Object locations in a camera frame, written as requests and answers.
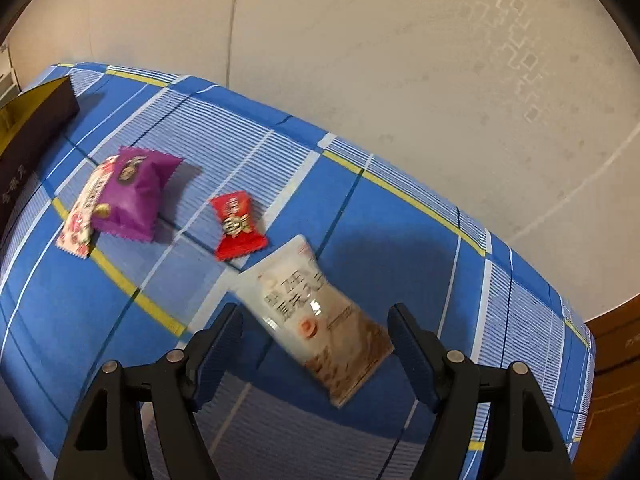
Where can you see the blue plaid tablecloth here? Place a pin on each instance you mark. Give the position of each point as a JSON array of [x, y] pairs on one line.
[[195, 285]]

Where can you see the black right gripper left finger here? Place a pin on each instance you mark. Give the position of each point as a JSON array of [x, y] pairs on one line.
[[105, 439]]

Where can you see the gold tin box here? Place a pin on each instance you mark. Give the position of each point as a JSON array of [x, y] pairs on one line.
[[30, 125]]

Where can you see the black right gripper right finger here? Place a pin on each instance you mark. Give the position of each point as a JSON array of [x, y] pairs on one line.
[[523, 440]]

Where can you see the floral nougat candy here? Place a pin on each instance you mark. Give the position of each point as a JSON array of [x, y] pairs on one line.
[[76, 233]]

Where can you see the white brown snack pouch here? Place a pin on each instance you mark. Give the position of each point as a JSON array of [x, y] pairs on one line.
[[322, 329]]

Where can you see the wooden door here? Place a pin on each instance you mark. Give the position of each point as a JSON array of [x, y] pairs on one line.
[[612, 427]]

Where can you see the small red candy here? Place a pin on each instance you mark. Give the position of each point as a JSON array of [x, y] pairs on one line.
[[240, 236]]

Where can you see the purple snack packet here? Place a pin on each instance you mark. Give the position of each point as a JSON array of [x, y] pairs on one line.
[[129, 203]]

